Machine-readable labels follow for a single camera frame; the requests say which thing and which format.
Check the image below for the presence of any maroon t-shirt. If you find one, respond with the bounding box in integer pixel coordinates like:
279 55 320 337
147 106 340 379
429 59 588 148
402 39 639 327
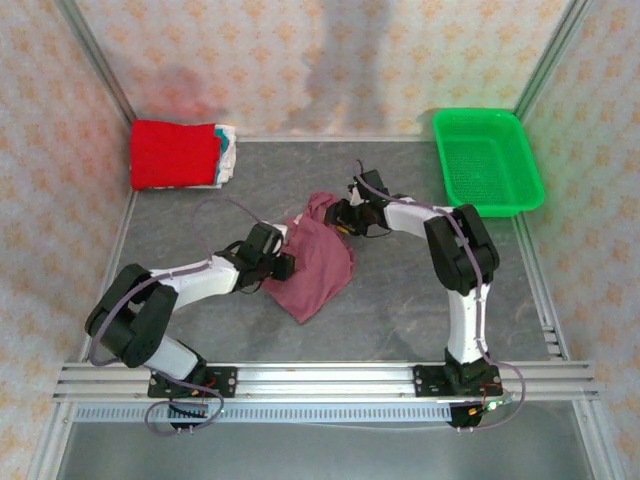
262 192 357 326

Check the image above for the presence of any white folded t-shirt teal print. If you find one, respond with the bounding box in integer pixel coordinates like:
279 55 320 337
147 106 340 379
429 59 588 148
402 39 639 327
152 122 239 191

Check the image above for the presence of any green plastic basket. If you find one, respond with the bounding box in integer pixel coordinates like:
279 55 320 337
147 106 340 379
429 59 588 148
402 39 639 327
432 107 546 220

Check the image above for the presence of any red folded t-shirt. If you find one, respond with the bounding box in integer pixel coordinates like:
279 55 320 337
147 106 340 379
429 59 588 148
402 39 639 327
129 118 224 192

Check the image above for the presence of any small circuit board green light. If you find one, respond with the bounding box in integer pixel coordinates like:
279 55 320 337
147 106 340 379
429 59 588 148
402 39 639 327
467 394 516 419

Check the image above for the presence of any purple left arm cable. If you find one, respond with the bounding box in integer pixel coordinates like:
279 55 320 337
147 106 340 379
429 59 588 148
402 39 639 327
87 198 274 437

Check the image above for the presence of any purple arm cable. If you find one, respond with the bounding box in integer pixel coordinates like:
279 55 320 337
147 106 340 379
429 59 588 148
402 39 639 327
87 198 274 437
353 159 526 434

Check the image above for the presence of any aluminium table back rail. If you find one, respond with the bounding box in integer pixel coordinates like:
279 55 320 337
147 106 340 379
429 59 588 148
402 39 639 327
234 133 436 144

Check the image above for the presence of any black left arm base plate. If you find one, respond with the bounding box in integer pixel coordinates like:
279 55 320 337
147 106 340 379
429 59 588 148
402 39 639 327
148 367 237 400

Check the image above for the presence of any aluminium mounting rail beam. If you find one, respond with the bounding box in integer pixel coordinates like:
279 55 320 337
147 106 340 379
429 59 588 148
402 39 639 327
52 360 600 402

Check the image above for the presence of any aluminium table side rail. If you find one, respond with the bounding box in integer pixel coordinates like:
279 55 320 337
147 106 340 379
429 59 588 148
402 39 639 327
514 213 614 480
24 189 139 480

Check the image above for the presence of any slotted grey cable duct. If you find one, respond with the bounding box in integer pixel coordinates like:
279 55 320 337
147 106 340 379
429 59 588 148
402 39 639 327
73 402 506 425

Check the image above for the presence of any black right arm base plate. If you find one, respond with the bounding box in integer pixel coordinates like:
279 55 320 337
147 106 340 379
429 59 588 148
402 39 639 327
413 364 503 399

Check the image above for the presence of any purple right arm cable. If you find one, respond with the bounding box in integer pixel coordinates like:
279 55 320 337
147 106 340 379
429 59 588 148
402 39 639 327
353 159 526 434

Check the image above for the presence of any aluminium frame post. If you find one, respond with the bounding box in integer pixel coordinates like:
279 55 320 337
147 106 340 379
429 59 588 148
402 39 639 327
512 0 596 121
58 0 137 124

